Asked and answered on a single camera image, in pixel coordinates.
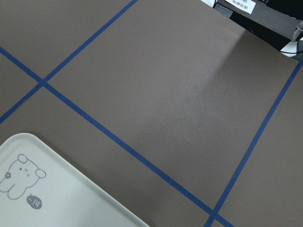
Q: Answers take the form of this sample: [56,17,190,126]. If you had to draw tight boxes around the cream rabbit tray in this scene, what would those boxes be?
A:
[0,133,145,227]

